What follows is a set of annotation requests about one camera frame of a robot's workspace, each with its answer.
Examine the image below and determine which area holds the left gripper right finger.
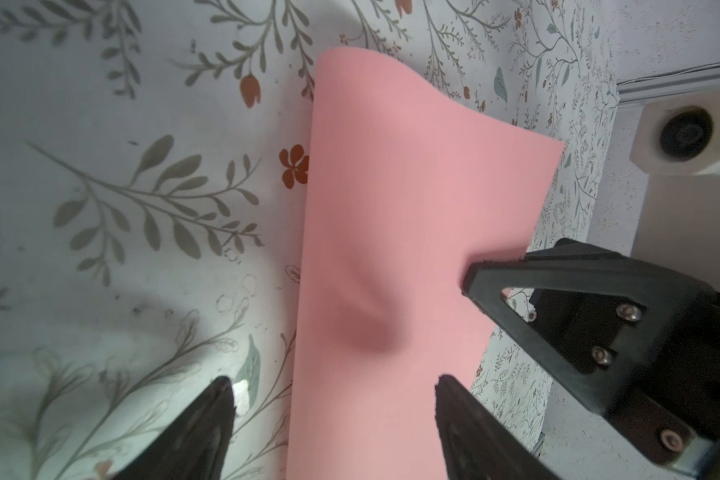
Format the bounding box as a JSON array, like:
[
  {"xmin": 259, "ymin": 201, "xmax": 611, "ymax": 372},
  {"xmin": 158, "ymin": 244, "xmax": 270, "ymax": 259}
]
[{"xmin": 435, "ymin": 375, "xmax": 558, "ymax": 480}]

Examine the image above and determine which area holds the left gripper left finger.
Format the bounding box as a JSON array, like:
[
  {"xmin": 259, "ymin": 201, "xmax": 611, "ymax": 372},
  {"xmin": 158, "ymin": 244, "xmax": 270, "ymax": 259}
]
[{"xmin": 114, "ymin": 376, "xmax": 236, "ymax": 480}]

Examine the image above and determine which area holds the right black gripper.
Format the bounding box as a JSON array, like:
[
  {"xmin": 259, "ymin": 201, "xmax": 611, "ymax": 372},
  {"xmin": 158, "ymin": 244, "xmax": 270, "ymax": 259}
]
[{"xmin": 462, "ymin": 239, "xmax": 720, "ymax": 479}]

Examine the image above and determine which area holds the pink square paper sheet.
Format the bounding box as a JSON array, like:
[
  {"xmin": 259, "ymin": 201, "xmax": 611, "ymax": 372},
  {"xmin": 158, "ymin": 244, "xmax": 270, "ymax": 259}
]
[{"xmin": 286, "ymin": 47, "xmax": 564, "ymax": 479}]

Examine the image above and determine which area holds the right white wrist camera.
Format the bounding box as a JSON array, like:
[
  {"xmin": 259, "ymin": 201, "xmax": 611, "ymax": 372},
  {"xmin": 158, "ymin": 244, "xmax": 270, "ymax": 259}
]
[{"xmin": 630, "ymin": 89, "xmax": 720, "ymax": 177}]

